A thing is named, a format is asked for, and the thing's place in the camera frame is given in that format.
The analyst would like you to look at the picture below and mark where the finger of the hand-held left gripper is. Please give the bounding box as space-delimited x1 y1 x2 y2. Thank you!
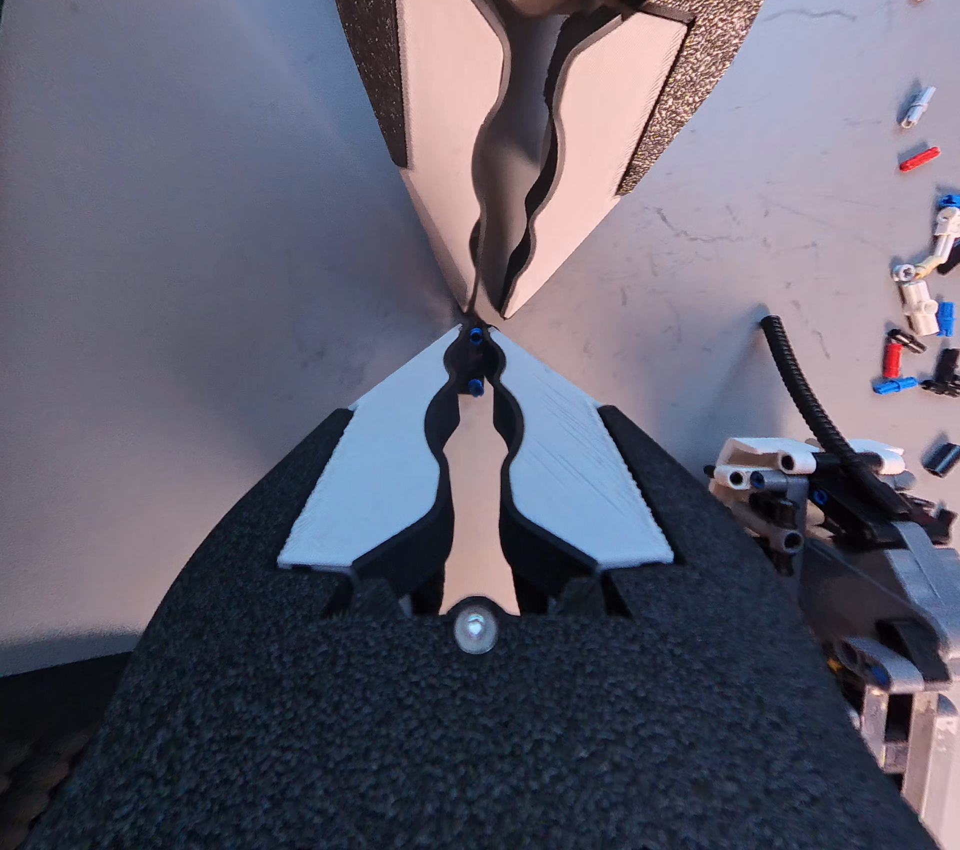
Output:
392 0 514 320
488 11 694 322

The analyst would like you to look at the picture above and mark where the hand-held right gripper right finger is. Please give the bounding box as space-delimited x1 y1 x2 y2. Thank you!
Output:
485 324 678 569

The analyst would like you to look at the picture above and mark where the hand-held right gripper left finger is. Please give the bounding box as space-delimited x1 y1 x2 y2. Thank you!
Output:
278 324 465 571

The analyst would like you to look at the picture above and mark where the black building beam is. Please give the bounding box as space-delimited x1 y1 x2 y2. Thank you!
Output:
458 317 498 401

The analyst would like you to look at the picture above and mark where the grey desk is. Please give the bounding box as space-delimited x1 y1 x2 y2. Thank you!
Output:
0 0 960 679

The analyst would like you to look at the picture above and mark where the toy vehicle chassis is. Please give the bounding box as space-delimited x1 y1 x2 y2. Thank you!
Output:
705 315 960 829

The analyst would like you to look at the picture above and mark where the pile of small building parts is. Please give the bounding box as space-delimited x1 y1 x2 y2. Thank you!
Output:
870 0 960 479

